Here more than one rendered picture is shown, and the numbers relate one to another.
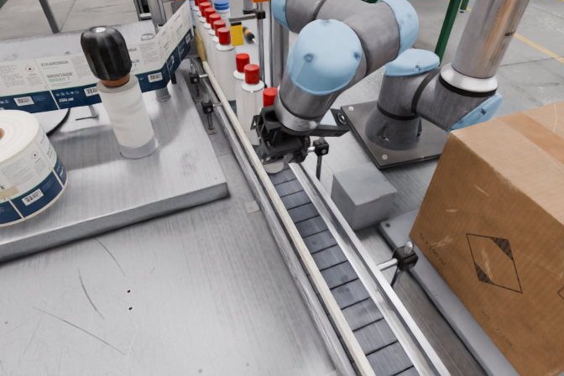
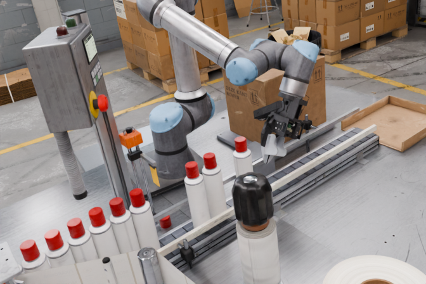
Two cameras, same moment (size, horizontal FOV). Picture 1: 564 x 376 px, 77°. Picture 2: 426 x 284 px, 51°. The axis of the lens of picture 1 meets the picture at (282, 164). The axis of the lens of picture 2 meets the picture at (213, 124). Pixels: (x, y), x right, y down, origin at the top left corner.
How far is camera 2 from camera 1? 141 cm
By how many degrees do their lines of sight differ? 80
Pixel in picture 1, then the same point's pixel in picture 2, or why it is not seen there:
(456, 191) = (277, 98)
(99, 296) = (400, 253)
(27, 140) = (354, 260)
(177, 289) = (365, 222)
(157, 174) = (291, 255)
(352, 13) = (272, 46)
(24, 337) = not seen: outside the picture
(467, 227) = not seen: hidden behind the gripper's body
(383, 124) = (186, 156)
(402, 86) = (184, 122)
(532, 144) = not seen: hidden behind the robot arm
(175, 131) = (226, 272)
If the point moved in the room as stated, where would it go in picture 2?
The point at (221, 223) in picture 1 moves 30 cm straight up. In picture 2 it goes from (303, 222) to (298, 130)
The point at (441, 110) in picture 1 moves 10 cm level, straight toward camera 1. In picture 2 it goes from (204, 111) to (231, 111)
